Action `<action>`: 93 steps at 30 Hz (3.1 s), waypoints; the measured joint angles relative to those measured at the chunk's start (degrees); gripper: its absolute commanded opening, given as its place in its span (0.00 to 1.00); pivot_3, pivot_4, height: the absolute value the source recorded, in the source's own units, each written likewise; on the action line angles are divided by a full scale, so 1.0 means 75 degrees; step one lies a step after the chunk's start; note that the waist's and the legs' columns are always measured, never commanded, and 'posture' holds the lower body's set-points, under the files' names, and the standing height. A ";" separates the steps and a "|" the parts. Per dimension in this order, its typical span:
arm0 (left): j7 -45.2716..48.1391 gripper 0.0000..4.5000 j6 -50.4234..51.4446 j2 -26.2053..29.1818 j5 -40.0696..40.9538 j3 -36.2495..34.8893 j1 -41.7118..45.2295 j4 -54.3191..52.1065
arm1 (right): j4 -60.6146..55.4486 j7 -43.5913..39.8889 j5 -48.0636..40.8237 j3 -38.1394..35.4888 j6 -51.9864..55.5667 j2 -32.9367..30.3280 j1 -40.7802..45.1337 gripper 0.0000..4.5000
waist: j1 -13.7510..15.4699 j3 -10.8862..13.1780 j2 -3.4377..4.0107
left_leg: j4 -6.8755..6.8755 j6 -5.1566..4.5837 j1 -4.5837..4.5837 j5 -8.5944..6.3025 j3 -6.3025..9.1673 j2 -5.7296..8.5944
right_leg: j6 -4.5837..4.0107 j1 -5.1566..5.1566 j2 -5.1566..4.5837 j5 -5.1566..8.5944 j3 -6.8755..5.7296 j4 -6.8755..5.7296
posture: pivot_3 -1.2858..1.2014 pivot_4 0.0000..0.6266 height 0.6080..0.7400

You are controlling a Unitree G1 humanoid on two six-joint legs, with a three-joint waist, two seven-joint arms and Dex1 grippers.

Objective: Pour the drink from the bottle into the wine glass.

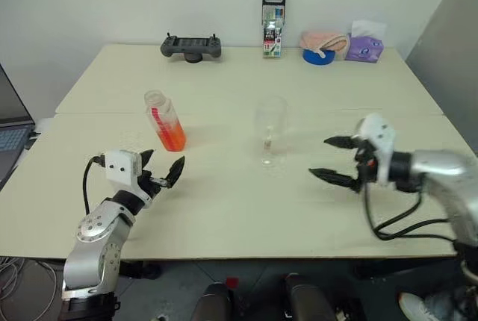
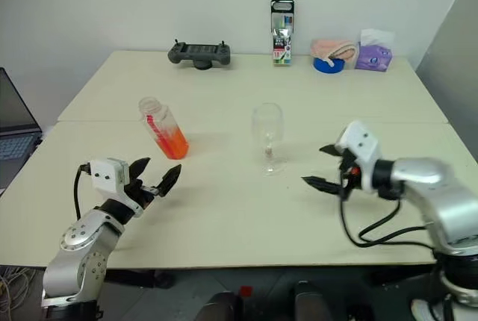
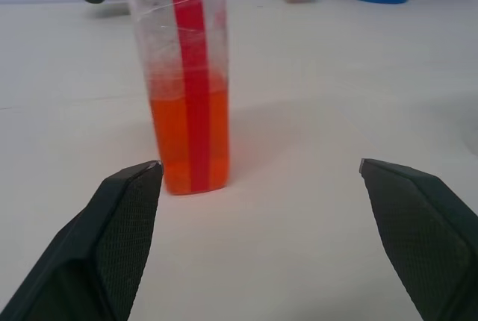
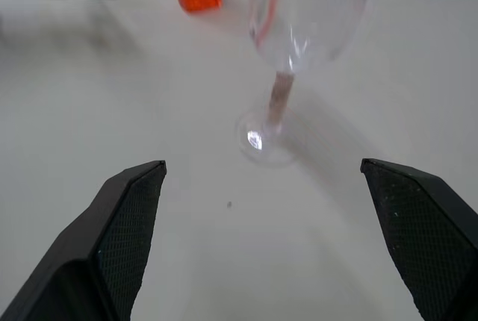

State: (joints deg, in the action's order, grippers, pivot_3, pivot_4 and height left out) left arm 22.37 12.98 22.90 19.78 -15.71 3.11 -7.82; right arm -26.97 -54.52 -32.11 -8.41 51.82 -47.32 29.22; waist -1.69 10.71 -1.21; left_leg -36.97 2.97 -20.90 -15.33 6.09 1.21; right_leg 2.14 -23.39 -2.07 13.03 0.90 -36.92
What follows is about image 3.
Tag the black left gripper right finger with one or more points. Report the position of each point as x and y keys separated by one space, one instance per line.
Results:
x=429 y=242

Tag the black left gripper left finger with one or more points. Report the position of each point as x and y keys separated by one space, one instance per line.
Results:
x=93 y=250

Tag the clear bottle with orange liquid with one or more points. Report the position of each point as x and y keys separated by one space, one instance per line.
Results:
x=168 y=130

